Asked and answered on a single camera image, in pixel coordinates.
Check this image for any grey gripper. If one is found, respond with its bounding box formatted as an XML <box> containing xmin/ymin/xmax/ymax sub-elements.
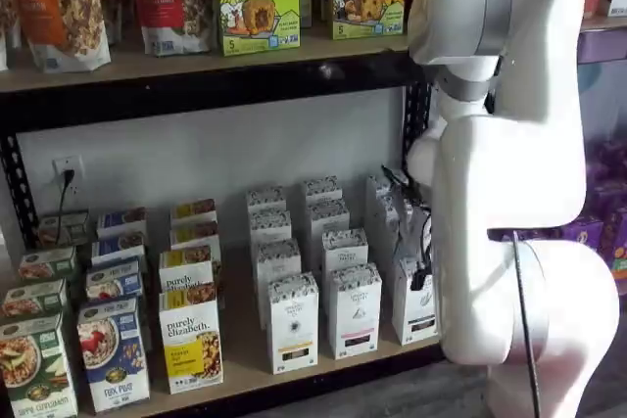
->
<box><xmin>397</xmin><ymin>190</ymin><xmax>434</xmax><ymax>293</ymax></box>

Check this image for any white box pink strip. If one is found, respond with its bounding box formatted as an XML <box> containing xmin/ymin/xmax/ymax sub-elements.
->
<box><xmin>326</xmin><ymin>262</ymin><xmax>383</xmax><ymax>360</ymax></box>
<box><xmin>320</xmin><ymin>227</ymin><xmax>369</xmax><ymax>278</ymax></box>
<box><xmin>302</xmin><ymin>175</ymin><xmax>343</xmax><ymax>208</ymax></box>
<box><xmin>308</xmin><ymin>199</ymin><xmax>351</xmax><ymax>243</ymax></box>

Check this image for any white box yellow strip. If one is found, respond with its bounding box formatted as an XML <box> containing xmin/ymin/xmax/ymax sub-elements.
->
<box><xmin>266</xmin><ymin>272</ymin><xmax>320</xmax><ymax>375</ymax></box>
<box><xmin>246</xmin><ymin>186</ymin><xmax>287</xmax><ymax>216</ymax></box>
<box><xmin>249</xmin><ymin>209</ymin><xmax>293</xmax><ymax>249</ymax></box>
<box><xmin>254</xmin><ymin>238</ymin><xmax>303</xmax><ymax>331</ymax></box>

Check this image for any purple orange cookie box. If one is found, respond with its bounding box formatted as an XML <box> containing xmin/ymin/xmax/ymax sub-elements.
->
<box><xmin>600</xmin><ymin>207</ymin><xmax>627</xmax><ymax>270</ymax></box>

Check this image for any purple snack box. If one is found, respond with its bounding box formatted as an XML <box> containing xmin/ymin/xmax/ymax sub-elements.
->
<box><xmin>585</xmin><ymin>140</ymin><xmax>627</xmax><ymax>216</ymax></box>

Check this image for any purely elizabeth yellow box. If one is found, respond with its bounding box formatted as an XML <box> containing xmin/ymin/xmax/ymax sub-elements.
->
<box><xmin>158</xmin><ymin>245</ymin><xmax>217</xmax><ymax>293</ymax></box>
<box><xmin>169</xmin><ymin>198</ymin><xmax>217</xmax><ymax>226</ymax></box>
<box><xmin>158</xmin><ymin>282</ymin><xmax>226</xmax><ymax>395</ymax></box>
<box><xmin>169</xmin><ymin>220</ymin><xmax>222</xmax><ymax>254</ymax></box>

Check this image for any blue flax oatmeal box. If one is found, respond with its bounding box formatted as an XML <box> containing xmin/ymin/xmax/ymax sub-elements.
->
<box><xmin>96</xmin><ymin>206</ymin><xmax>148</xmax><ymax>238</ymax></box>
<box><xmin>85</xmin><ymin>258</ymin><xmax>144</xmax><ymax>302</ymax></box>
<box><xmin>76</xmin><ymin>297</ymin><xmax>152</xmax><ymax>413</ymax></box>
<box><xmin>91</xmin><ymin>231</ymin><xmax>147</xmax><ymax>263</ymax></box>

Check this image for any green Bobo's apple pie box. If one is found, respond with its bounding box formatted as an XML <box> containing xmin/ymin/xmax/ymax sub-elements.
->
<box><xmin>215</xmin><ymin>0</ymin><xmax>302</xmax><ymax>58</ymax></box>

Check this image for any green apple cinnamon oatmeal box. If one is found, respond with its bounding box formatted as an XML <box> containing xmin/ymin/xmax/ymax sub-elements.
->
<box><xmin>36</xmin><ymin>209</ymin><xmax>92</xmax><ymax>249</ymax></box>
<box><xmin>0</xmin><ymin>312</ymin><xmax>79</xmax><ymax>418</ymax></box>
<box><xmin>18</xmin><ymin>245</ymin><xmax>78</xmax><ymax>283</ymax></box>
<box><xmin>0</xmin><ymin>278</ymin><xmax>70</xmax><ymax>322</ymax></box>

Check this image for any red berry granola bag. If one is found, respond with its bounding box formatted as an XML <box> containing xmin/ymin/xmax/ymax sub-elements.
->
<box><xmin>126</xmin><ymin>0</ymin><xmax>217</xmax><ymax>58</ymax></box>

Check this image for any orange label granola bag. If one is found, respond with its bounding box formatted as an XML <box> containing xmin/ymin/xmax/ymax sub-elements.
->
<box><xmin>9</xmin><ymin>0</ymin><xmax>112</xmax><ymax>72</ymax></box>

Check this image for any white granola bag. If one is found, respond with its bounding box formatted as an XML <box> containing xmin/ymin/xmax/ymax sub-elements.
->
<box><xmin>0</xmin><ymin>0</ymin><xmax>24</xmax><ymax>71</ymax></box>

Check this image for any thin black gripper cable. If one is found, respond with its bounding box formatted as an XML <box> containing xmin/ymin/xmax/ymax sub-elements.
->
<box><xmin>418</xmin><ymin>209</ymin><xmax>436</xmax><ymax>272</ymax></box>

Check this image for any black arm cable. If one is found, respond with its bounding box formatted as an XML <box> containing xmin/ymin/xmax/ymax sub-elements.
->
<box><xmin>511</xmin><ymin>236</ymin><xmax>543</xmax><ymax>418</ymax></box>

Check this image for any black metal shelf frame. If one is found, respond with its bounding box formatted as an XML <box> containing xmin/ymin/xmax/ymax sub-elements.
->
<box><xmin>0</xmin><ymin>48</ymin><xmax>447</xmax><ymax>418</ymax></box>

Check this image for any black plug with cord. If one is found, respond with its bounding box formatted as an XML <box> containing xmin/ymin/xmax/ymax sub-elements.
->
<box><xmin>57</xmin><ymin>168</ymin><xmax>76</xmax><ymax>243</ymax></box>

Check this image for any white wall outlet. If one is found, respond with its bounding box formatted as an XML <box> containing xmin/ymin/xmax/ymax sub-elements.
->
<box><xmin>52</xmin><ymin>156</ymin><xmax>85</xmax><ymax>197</ymax></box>

